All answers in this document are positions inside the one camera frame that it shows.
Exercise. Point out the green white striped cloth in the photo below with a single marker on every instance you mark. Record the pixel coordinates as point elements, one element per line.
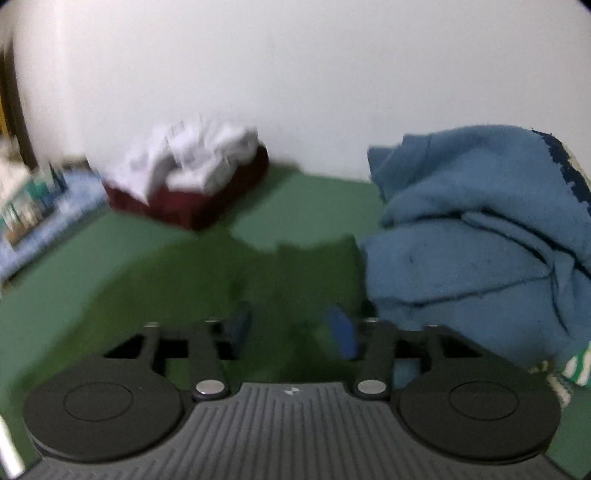
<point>577,369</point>

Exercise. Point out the green table mat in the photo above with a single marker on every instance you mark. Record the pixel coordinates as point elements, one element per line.
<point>314,203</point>

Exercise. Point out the maroon folded cloth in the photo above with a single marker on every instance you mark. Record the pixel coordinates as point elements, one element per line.
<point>198,207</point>

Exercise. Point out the blue knit sweater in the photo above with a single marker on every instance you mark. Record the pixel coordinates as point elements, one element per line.
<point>461,221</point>

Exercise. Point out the white folded cloth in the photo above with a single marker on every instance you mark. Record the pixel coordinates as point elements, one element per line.
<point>194,152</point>

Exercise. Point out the blue checkered cloth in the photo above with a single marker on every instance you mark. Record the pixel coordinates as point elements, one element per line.
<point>69,207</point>

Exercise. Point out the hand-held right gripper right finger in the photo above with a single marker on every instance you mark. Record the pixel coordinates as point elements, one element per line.
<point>342,332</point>

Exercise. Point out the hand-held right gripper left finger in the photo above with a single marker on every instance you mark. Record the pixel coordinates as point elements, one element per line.
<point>241,325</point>

